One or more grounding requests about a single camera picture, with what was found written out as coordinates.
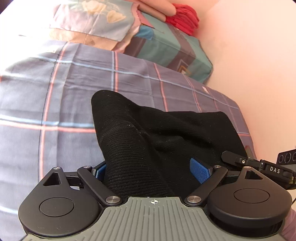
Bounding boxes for red folded cloth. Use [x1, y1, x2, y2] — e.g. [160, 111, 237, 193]
[166, 3, 199, 36]

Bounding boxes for black knit pants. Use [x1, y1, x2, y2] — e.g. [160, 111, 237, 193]
[91, 90, 246, 198]

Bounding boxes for plaid purple bed sheet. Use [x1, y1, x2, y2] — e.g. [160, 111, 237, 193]
[1, 36, 254, 240]

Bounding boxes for light blue patterned pillow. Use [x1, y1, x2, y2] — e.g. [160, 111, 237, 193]
[50, 1, 141, 53]

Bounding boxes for teal patterned pillow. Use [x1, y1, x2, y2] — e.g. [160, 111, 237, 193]
[125, 13, 213, 83]

